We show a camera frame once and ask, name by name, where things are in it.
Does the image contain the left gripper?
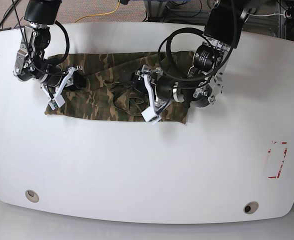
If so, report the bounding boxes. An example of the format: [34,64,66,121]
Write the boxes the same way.
[130,64,177,113]

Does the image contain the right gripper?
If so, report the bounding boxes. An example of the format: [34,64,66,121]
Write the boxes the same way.
[38,65,87,100]

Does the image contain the camouflage t-shirt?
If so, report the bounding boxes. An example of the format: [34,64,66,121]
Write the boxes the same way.
[43,50,197,126]

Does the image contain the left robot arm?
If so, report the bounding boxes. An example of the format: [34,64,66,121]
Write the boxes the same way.
[135,0,253,122]

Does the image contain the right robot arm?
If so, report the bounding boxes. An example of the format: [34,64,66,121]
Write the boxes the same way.
[14,0,70,98]

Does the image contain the grey metal stand base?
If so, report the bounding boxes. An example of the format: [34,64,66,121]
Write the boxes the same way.
[143,0,176,23]

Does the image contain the red tape marking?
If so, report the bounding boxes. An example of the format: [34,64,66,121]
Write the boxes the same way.
[265,141,288,179]

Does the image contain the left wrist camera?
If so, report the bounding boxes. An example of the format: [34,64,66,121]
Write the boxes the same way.
[141,106,161,125]

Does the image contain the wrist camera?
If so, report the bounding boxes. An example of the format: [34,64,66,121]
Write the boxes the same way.
[141,106,161,125]
[48,95,66,110]

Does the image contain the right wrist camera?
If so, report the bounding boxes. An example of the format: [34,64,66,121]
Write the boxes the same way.
[48,95,66,110]

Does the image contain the yellow cable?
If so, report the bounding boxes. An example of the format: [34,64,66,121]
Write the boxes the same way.
[75,0,120,24]

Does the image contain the black floor cables left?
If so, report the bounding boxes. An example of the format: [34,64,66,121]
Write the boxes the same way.
[0,0,25,33]

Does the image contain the left table cable grommet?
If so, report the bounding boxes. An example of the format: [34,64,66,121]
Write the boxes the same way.
[25,190,39,203]

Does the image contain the table cable grommet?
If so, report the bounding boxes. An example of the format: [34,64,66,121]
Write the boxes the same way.
[25,190,39,203]
[243,201,259,215]

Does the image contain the white cable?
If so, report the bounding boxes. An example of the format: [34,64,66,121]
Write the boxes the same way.
[249,11,285,18]

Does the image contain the right table cable grommet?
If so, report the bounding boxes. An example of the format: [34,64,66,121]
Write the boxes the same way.
[243,201,259,215]

